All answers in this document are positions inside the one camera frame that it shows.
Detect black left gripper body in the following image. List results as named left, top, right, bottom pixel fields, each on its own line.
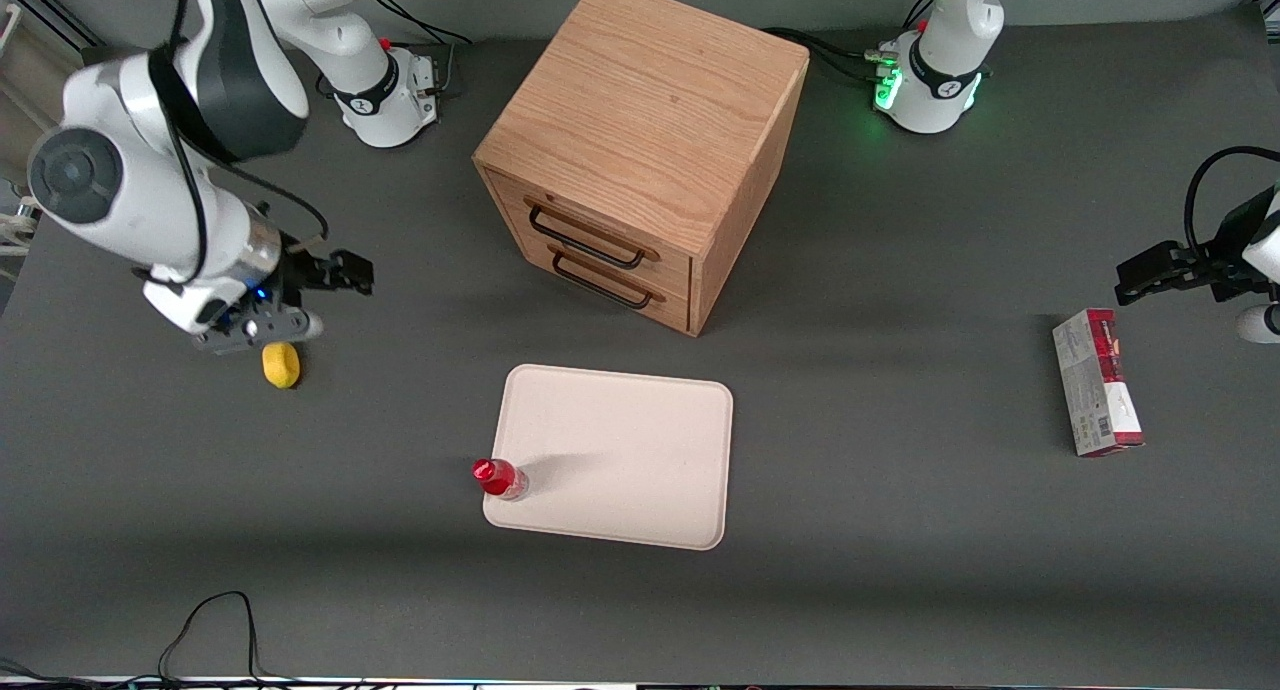
left=1184, top=191, right=1280, bottom=303

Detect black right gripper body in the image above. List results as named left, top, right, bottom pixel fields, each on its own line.
left=262, top=238, right=335, bottom=313

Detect small red coke bottle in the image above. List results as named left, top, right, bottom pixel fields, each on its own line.
left=472, top=458, right=530, bottom=503

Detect beige plastic tray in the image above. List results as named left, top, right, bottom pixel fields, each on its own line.
left=482, top=364, right=735, bottom=551

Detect yellow lemon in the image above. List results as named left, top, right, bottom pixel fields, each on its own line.
left=262, top=342, right=302, bottom=390

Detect grey and red carton box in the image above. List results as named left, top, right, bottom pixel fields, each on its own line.
left=1052, top=308, right=1145, bottom=458

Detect beige plastic object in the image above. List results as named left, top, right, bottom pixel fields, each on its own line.
left=0, top=4, right=63, bottom=283

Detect wooden drawer cabinet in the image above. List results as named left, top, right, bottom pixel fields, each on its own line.
left=472, top=0, right=811, bottom=338

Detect black right arm wrist cable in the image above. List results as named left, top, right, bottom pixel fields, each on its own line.
left=150, top=0, right=332, bottom=283

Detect black arm wrist cable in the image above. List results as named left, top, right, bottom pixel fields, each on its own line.
left=1184, top=146, right=1280, bottom=263
left=150, top=0, right=332, bottom=283

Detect black left arm wrist cable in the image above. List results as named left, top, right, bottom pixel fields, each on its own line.
left=1184, top=146, right=1280, bottom=263

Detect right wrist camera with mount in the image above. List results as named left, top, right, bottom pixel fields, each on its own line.
left=193, top=304, right=325, bottom=357

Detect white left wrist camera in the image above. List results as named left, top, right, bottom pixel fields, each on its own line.
left=1236, top=304, right=1280, bottom=345

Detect wooden drawer with black handle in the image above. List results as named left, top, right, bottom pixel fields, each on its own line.
left=488, top=168, right=694, bottom=291
left=520, top=235, right=692, bottom=333

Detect black right arm base cables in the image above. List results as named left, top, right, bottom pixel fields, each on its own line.
left=372, top=0, right=477, bottom=97

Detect black arm base cables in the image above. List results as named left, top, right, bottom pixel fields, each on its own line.
left=372, top=0, right=477, bottom=97
left=764, top=0, right=937, bottom=83

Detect black looped cable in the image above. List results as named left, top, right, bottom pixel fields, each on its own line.
left=158, top=591, right=266, bottom=687

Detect black left arm base cables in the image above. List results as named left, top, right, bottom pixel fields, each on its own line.
left=764, top=0, right=937, bottom=83

